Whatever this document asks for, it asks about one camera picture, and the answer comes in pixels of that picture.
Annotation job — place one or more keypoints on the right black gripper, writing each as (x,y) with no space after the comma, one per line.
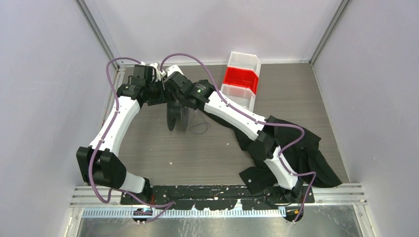
(176,97)

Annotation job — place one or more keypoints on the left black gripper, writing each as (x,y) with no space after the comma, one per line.
(162,98)

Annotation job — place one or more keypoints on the dark grey cable spool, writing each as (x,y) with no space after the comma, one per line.
(176,113)

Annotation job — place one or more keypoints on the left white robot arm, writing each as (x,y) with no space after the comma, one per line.
(100,159)

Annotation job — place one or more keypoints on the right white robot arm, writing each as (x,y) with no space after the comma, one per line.
(258,135)

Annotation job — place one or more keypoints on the clear far bin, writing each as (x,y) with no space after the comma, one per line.
(244,61)

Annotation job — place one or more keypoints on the clear bin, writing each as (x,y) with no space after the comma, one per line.
(244,61)
(240,95)

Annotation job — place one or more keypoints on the clear near bin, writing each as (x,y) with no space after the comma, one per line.
(240,95)

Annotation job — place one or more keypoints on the red middle bin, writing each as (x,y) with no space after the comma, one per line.
(242,78)

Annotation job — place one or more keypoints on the black shirt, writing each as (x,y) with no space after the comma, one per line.
(304,156)

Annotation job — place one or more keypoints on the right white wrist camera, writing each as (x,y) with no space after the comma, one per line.
(173,69)

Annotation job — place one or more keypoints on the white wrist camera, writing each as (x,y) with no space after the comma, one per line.
(151,72)
(173,69)

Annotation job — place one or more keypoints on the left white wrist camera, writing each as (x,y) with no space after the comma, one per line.
(151,72)

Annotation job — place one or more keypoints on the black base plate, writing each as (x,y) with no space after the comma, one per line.
(218,197)

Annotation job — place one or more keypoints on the slotted cable duct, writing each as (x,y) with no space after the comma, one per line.
(131,212)

